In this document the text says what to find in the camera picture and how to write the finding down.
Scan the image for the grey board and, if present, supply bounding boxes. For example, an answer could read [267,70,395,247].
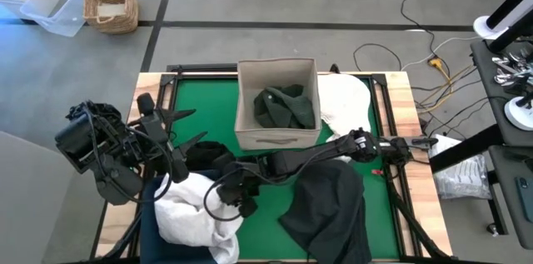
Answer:
[0,130,78,264]

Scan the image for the green table mat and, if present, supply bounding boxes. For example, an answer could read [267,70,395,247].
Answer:
[169,77,401,261]

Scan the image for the white tower device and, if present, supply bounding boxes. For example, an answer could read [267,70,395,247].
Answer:
[473,0,533,41]

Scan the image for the black stand pole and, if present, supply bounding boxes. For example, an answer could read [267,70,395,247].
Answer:
[486,7,533,55]

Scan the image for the clear plastic bag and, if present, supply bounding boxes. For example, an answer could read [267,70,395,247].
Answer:
[427,133,493,201]

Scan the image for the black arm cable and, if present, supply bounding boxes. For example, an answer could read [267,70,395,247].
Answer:
[82,103,174,206]
[202,170,251,222]

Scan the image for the black aluminium table frame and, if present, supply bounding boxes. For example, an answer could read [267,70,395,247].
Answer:
[89,62,455,264]

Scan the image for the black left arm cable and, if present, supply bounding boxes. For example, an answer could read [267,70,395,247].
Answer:
[82,103,174,206]

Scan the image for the white floor cable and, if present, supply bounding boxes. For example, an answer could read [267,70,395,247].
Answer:
[401,35,482,72]

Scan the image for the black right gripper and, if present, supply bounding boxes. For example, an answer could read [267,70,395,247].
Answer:
[216,159,271,219]

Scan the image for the shiny metal parts pile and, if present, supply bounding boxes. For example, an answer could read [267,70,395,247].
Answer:
[491,49,533,97]

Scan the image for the yellow extension cord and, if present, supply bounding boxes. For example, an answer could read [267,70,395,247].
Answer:
[416,57,476,115]

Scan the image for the dark green garment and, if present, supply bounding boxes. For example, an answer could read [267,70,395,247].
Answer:
[252,83,316,130]

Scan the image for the white towel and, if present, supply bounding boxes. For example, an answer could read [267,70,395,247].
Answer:
[316,72,372,164]
[153,171,245,264]

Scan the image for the beige fabric storage box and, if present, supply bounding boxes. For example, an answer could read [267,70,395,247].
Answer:
[233,57,322,152]

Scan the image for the wicker basket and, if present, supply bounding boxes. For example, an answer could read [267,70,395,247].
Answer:
[82,0,139,35]

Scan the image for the white desk lamp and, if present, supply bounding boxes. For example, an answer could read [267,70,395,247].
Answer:
[503,88,533,132]

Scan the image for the clear plastic bin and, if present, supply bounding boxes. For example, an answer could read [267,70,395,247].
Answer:
[19,0,87,38]

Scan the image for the black desk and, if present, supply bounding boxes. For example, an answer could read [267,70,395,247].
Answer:
[470,38,533,148]
[428,124,533,251]

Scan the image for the black garment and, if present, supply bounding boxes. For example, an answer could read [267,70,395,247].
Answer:
[184,140,237,172]

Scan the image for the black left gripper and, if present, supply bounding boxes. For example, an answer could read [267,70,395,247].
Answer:
[136,92,209,184]

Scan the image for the dark grey garment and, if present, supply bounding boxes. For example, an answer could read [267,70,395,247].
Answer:
[277,158,373,264]

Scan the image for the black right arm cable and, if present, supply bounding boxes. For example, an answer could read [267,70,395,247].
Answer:
[202,170,251,222]

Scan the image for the navy blue cloth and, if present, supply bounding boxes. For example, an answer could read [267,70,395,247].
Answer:
[138,174,220,264]

